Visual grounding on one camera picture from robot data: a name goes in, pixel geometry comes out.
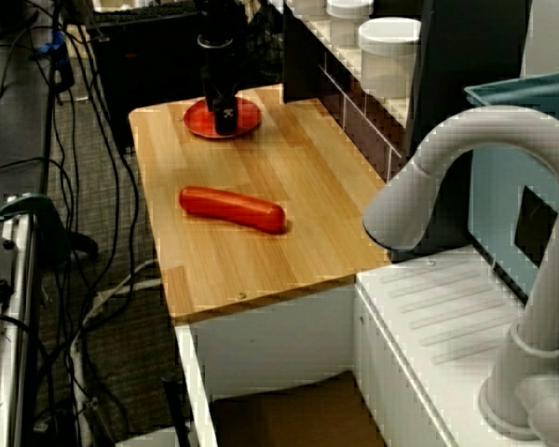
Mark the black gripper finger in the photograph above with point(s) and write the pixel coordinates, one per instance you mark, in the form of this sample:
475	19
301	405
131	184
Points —
226	122

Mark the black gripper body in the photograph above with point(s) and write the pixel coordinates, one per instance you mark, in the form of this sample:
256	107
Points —
219	74

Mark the red toy sausage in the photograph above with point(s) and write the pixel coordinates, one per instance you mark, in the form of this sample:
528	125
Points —
233	209

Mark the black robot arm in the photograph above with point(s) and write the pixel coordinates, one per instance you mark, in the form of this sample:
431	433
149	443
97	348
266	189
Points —
219	23

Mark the red plate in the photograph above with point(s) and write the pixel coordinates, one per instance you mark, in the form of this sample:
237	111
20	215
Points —
248	116

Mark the black box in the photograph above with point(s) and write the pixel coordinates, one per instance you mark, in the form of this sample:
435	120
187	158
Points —
144	70

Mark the black tiled backsplash shelf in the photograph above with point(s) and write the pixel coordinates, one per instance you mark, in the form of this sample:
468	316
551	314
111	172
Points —
307	56

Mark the medium white lidded jar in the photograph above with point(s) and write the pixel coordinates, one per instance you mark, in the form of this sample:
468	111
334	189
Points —
349	25

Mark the large white lidded jar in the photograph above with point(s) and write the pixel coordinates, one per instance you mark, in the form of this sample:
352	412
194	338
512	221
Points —
387	60

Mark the blue tape piece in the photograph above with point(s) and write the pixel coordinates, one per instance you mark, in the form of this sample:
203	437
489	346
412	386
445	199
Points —
52	44

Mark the green clamp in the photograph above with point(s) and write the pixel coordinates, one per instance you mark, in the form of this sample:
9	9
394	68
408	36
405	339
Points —
28	202

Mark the white toy kitchen cabinet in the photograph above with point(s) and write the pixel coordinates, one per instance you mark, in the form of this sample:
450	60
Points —
284	335

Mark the grey toy faucet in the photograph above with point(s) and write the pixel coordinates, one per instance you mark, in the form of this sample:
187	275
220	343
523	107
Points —
494	125

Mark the black rod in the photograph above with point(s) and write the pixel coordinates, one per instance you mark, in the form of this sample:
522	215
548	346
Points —
177	410

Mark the brown cardboard sheet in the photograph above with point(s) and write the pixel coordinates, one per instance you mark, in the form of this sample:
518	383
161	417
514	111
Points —
298	414

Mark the teal plastic bin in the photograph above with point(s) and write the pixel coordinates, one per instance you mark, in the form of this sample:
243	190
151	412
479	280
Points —
531	93

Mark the white metal frame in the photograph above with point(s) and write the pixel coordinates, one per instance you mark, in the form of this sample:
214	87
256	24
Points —
18	302

